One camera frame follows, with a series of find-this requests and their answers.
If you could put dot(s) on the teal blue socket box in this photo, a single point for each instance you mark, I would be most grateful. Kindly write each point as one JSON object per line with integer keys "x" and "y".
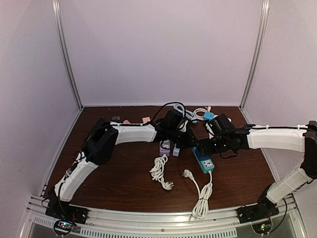
{"x": 204, "y": 162}

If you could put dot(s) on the grey charger plug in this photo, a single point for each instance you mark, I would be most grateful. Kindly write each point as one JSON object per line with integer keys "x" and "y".
{"x": 115, "y": 118}

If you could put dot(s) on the right aluminium frame post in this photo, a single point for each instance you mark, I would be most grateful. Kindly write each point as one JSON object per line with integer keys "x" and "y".
{"x": 264, "y": 15}

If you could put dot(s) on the dark blue cube adapter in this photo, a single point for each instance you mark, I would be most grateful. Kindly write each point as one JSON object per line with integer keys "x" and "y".
{"x": 201, "y": 152}

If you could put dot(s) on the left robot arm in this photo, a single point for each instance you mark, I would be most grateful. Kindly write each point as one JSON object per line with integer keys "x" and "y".
{"x": 98, "y": 147}

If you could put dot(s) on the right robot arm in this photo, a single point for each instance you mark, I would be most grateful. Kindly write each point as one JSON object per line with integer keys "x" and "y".
{"x": 253, "y": 159}

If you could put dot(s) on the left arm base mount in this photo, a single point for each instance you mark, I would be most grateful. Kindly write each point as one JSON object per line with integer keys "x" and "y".
{"x": 63, "y": 210}

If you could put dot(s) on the light blue power strip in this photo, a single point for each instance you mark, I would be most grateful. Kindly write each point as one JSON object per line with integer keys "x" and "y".
{"x": 176, "y": 152}

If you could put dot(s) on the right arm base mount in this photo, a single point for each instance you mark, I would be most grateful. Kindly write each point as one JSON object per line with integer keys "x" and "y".
{"x": 263, "y": 209}

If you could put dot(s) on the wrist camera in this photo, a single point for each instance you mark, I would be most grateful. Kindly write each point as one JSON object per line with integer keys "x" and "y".
{"x": 171, "y": 120}
{"x": 220, "y": 123}

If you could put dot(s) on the light blue small adapter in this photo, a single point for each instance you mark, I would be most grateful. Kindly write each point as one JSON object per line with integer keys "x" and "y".
{"x": 208, "y": 116}

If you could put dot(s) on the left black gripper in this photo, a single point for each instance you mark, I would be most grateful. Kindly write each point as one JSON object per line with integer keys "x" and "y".
{"x": 189, "y": 142}

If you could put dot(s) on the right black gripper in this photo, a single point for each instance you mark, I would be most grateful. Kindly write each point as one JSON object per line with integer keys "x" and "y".
{"x": 204, "y": 144}

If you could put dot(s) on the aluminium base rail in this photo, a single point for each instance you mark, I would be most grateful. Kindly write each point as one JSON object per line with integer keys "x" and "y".
{"x": 103, "y": 223}

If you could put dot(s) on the pink charger plug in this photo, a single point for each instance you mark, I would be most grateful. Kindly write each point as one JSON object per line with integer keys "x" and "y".
{"x": 146, "y": 119}

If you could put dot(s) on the aluminium frame post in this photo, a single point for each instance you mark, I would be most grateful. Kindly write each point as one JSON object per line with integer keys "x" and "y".
{"x": 65, "y": 53}
{"x": 264, "y": 15}

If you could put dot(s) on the purple power strip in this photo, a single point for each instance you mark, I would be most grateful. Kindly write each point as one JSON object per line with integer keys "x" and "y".
{"x": 164, "y": 148}

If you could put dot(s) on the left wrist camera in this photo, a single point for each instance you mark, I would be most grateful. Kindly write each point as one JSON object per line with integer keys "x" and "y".
{"x": 171, "y": 120}

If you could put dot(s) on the left aluminium frame post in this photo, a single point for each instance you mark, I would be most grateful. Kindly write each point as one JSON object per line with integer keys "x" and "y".
{"x": 65, "y": 53}

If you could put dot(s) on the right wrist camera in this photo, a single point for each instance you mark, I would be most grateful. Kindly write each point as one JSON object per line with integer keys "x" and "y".
{"x": 220, "y": 123}

